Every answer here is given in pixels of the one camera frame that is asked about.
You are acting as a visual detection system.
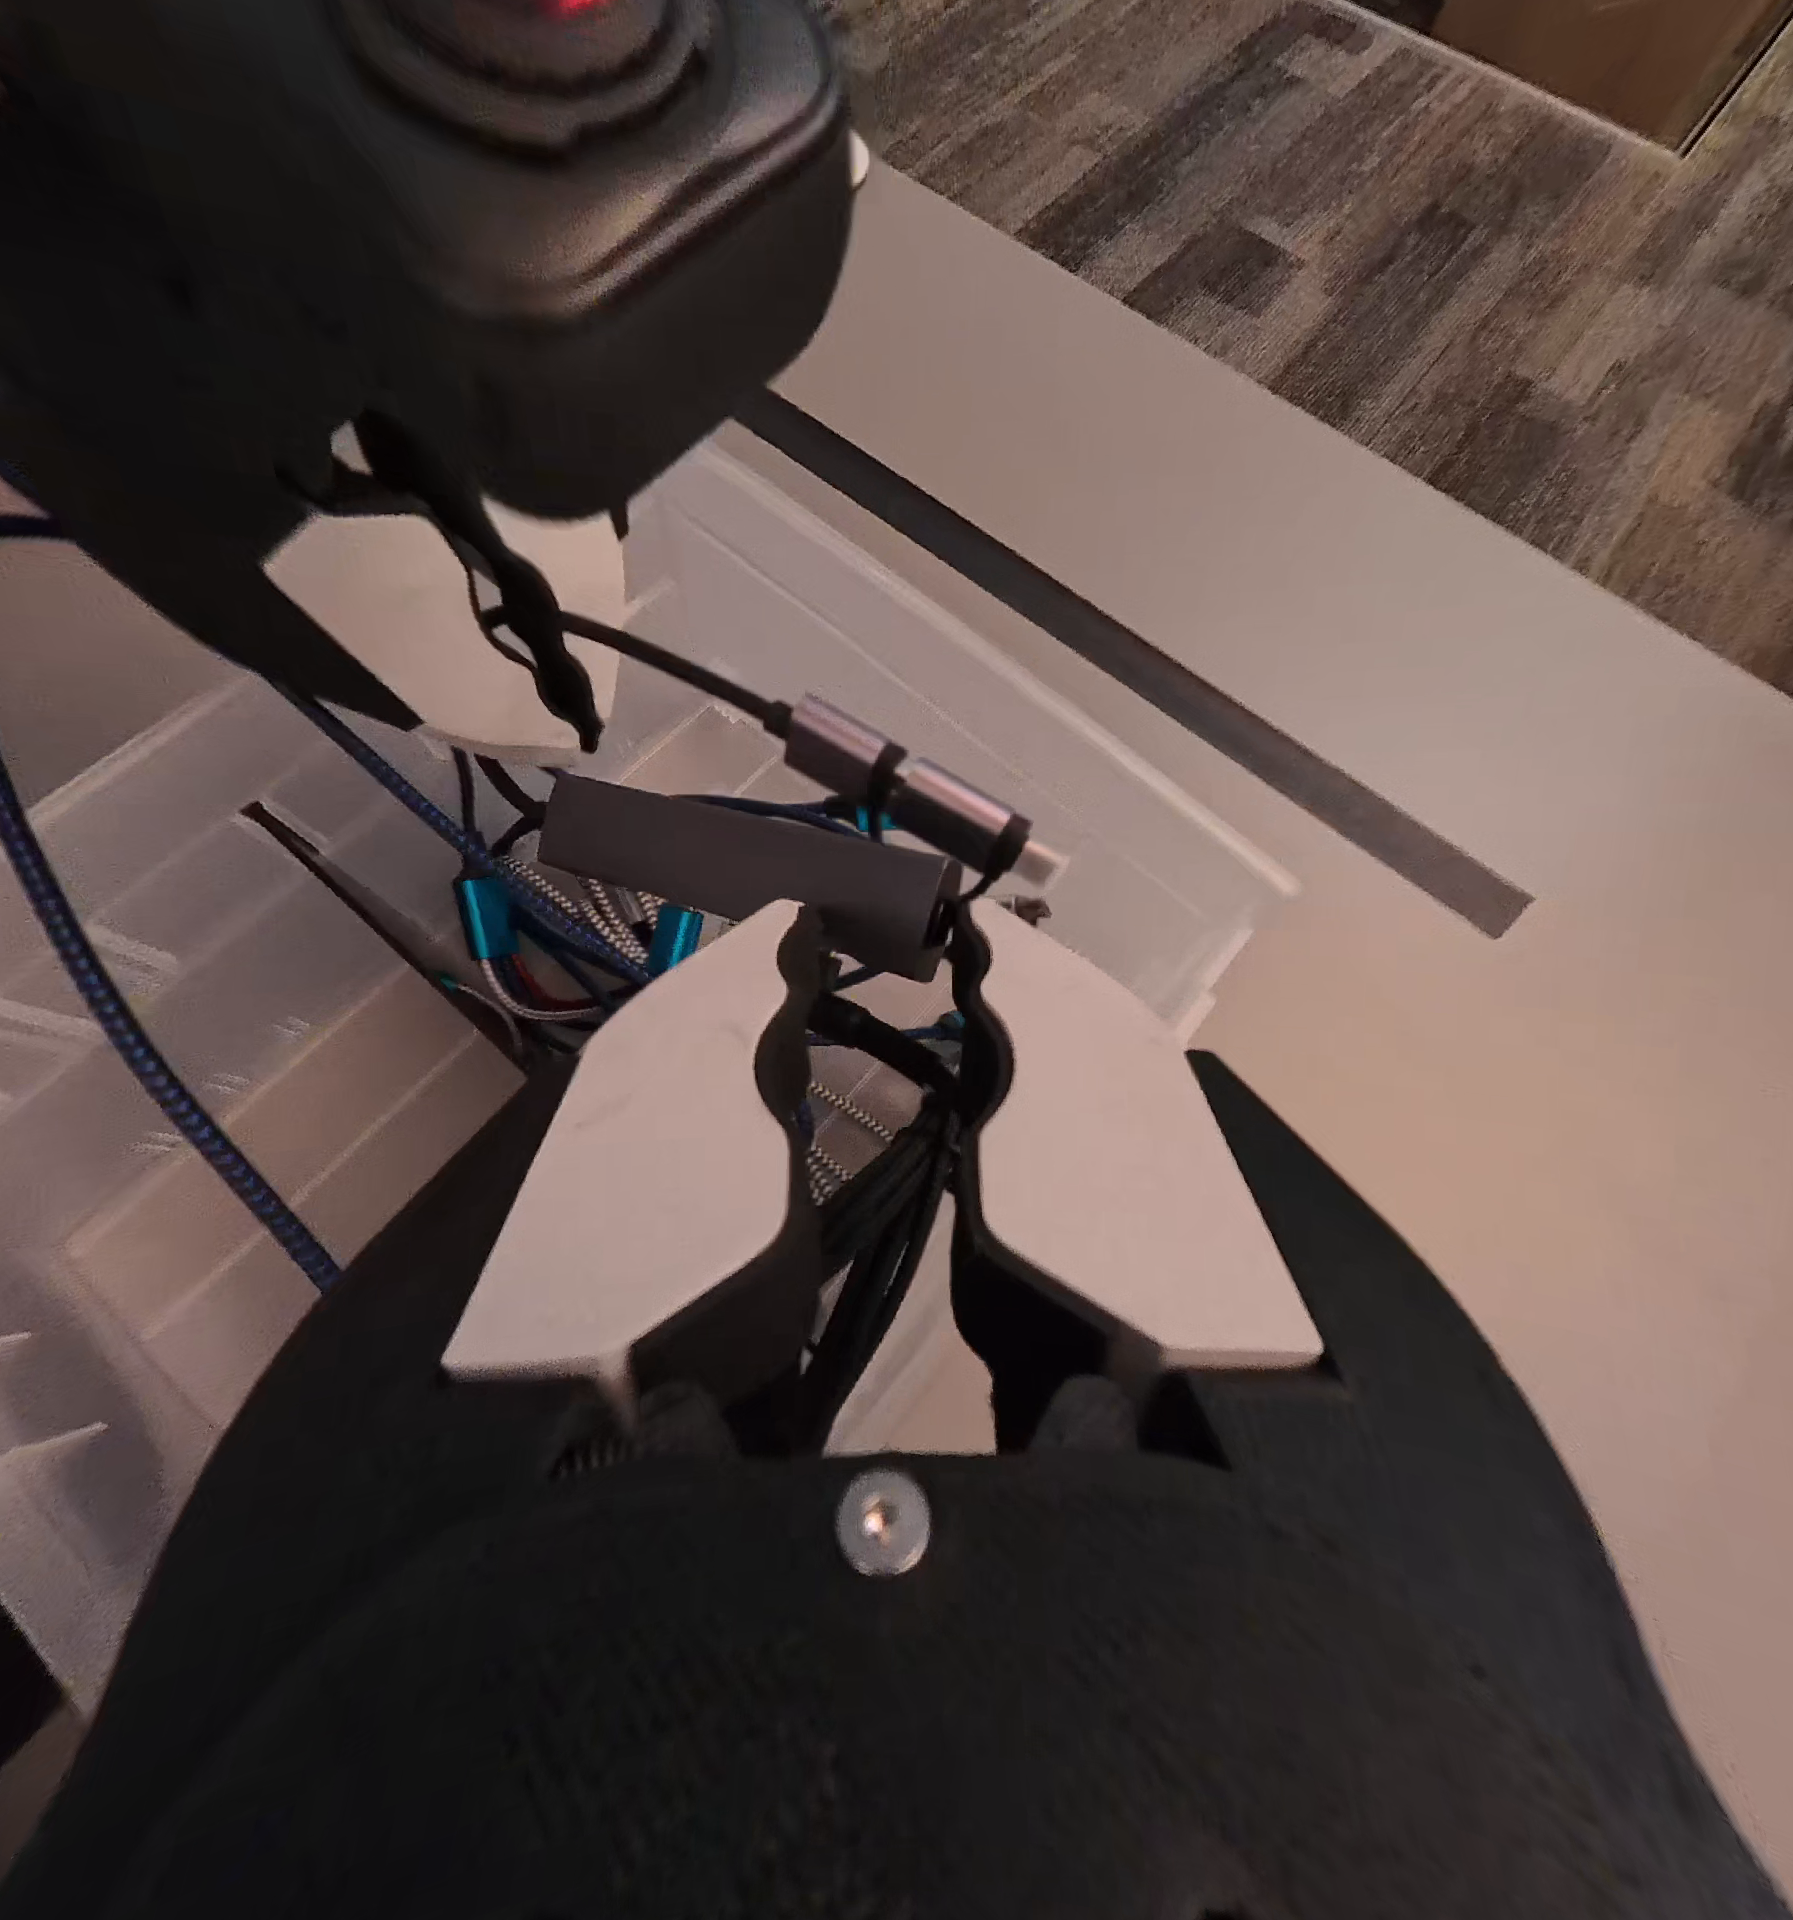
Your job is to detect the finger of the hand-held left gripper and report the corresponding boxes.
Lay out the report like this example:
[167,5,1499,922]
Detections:
[267,495,605,755]
[494,506,647,740]

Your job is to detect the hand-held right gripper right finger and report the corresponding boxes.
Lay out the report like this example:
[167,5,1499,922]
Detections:
[947,906,1327,1455]

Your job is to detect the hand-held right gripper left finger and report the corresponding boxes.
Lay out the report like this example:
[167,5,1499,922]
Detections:
[440,900,816,1455]

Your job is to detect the black white braided cable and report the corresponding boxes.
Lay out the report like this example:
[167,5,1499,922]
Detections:
[483,863,886,1200]

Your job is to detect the black usb cable bundle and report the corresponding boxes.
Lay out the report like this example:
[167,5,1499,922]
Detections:
[793,983,981,1460]

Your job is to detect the grey usb hub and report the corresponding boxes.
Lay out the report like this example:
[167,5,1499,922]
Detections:
[539,769,966,987]

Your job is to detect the clear acrylic organizer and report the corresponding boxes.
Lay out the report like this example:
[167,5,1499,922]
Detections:
[0,443,1307,1703]

